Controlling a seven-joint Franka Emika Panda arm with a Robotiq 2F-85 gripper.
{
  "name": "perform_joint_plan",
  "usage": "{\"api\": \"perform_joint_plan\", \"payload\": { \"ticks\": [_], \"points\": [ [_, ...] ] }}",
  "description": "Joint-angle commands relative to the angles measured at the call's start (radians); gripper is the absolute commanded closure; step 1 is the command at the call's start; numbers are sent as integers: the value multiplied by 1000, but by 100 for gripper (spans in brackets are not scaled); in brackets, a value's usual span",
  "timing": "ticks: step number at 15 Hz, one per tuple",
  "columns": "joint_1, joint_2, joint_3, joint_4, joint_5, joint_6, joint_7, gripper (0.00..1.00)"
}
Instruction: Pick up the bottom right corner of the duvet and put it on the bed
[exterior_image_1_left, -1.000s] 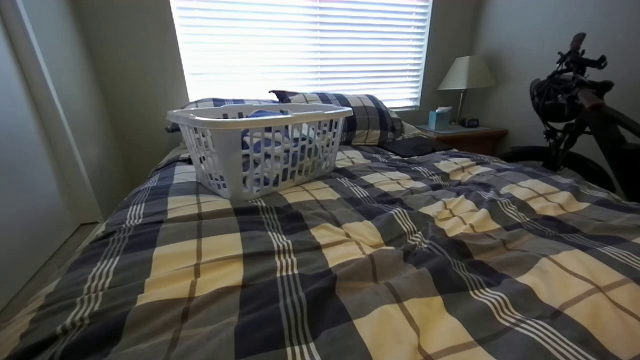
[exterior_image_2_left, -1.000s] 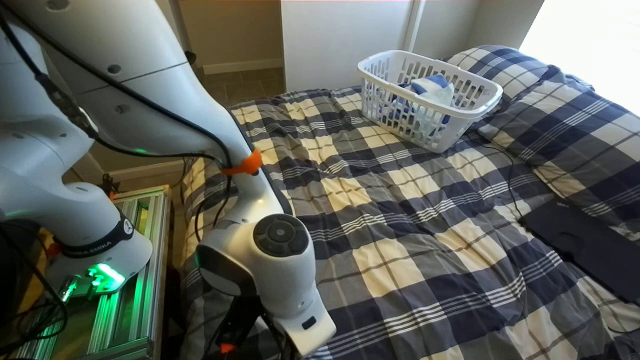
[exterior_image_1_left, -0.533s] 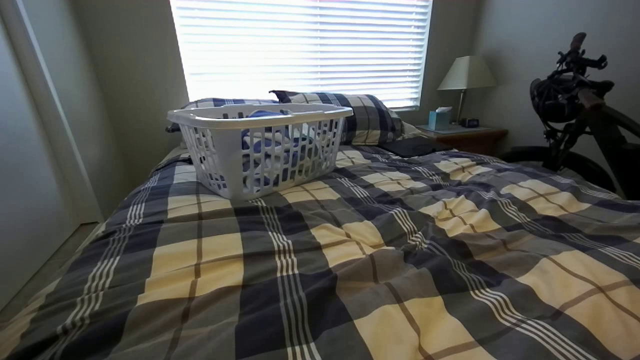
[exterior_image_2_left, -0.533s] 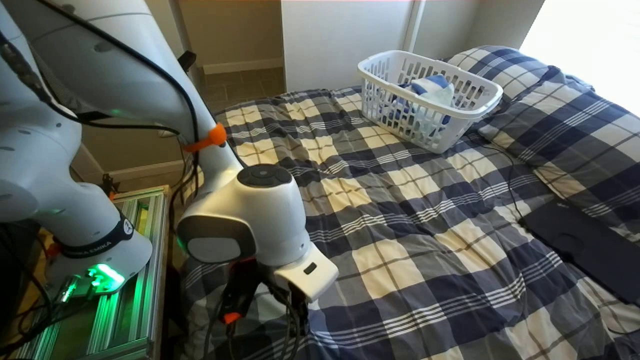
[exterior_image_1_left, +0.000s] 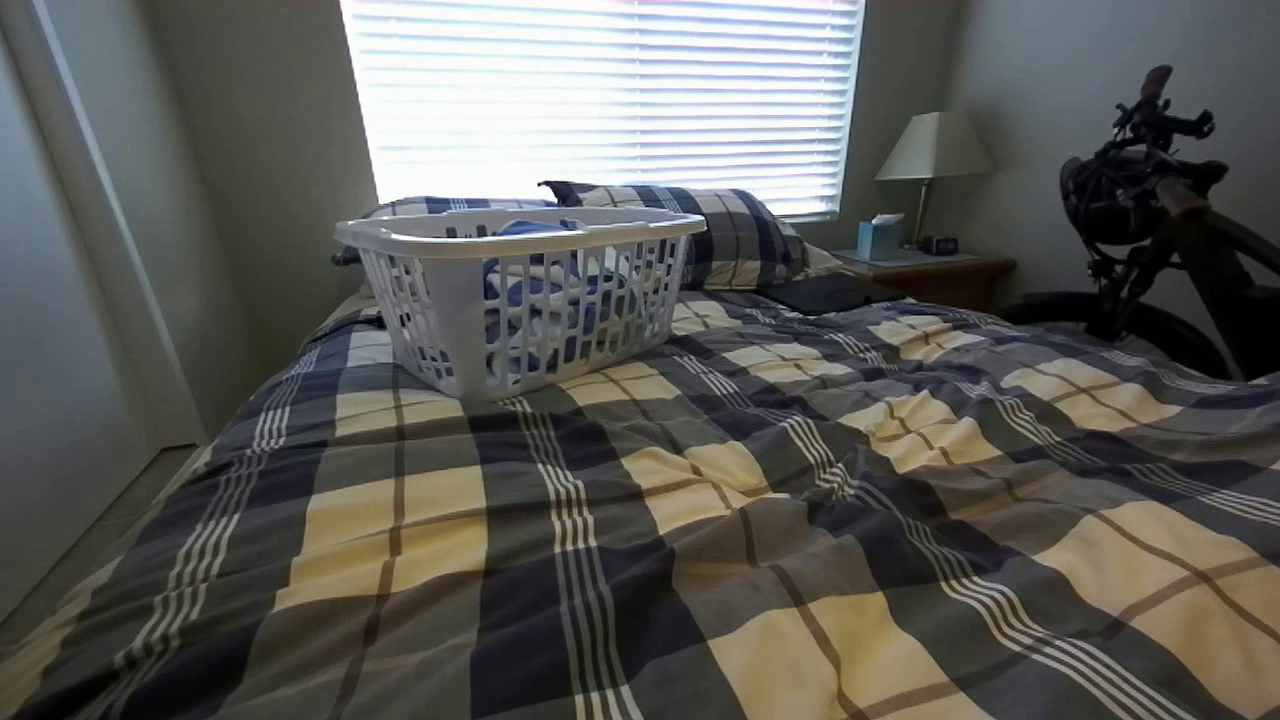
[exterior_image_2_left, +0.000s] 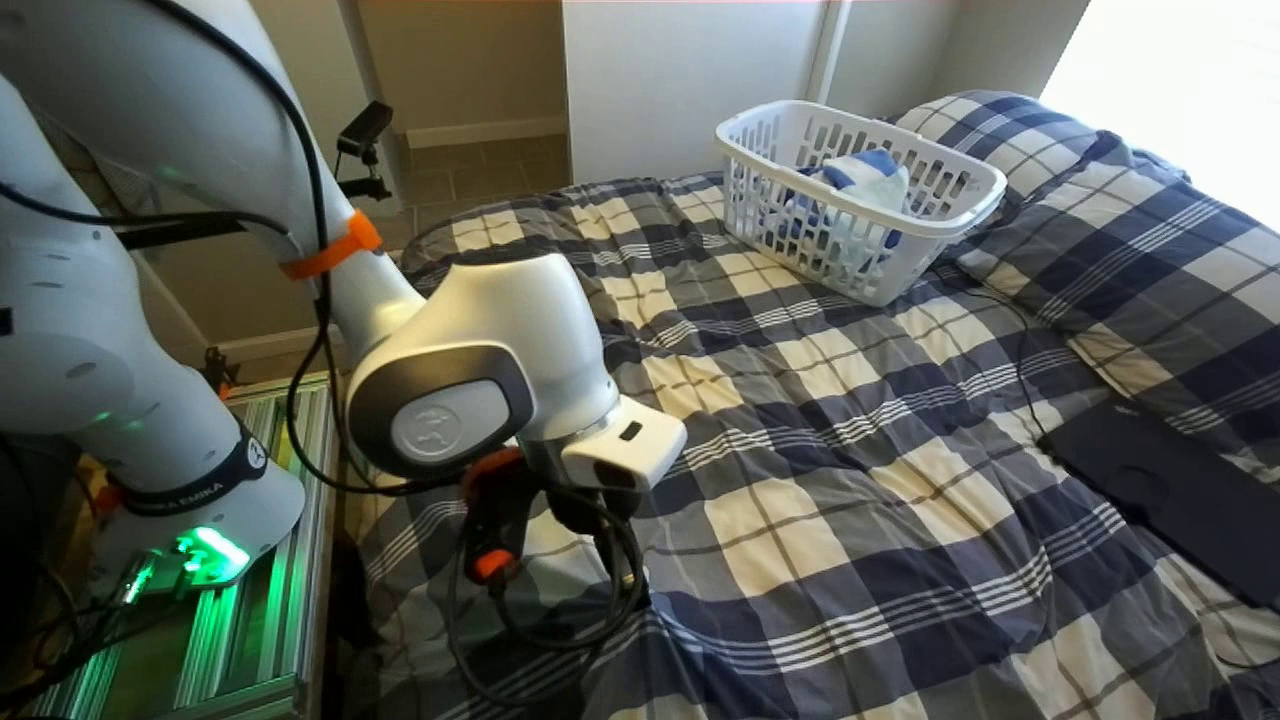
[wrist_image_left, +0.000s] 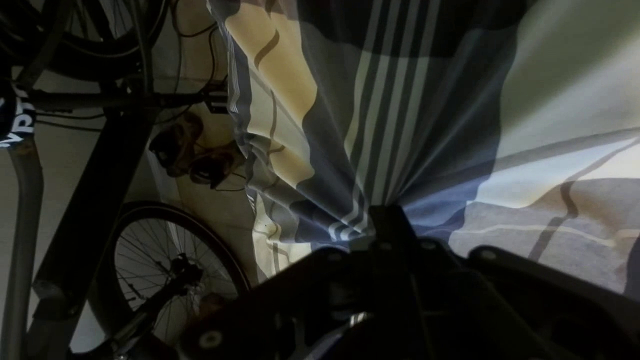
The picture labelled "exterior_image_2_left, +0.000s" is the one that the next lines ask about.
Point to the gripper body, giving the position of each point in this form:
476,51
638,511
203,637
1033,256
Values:
585,508

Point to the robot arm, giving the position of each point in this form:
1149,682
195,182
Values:
180,110

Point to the blue plaid duvet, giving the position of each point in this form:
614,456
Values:
860,480

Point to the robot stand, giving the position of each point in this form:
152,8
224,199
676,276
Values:
250,640

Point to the white plastic laundry basket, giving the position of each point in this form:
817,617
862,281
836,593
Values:
790,140

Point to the blue and white clothes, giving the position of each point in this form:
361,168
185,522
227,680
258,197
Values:
872,180

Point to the blue plaid pillow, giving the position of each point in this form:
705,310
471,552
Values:
1010,130

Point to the black flat pad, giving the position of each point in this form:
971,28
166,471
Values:
1160,490

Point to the camera on mount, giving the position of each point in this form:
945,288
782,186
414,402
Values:
364,128

